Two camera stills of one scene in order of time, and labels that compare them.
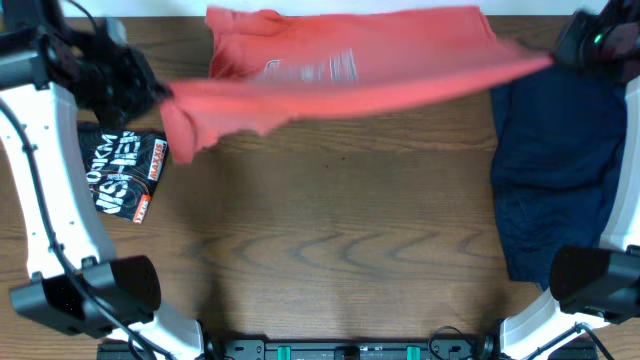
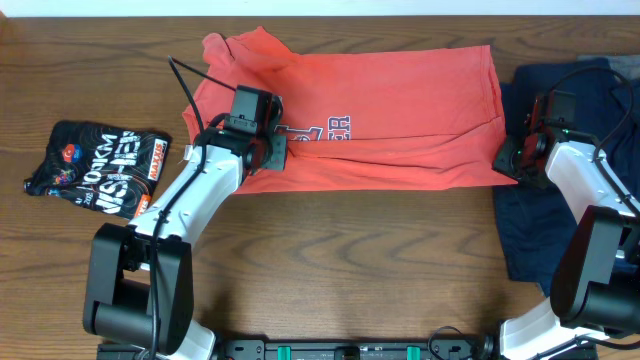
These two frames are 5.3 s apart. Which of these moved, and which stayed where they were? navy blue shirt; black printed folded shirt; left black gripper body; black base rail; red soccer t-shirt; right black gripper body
Moved: left black gripper body; red soccer t-shirt; right black gripper body
Stayed: black printed folded shirt; navy blue shirt; black base rail
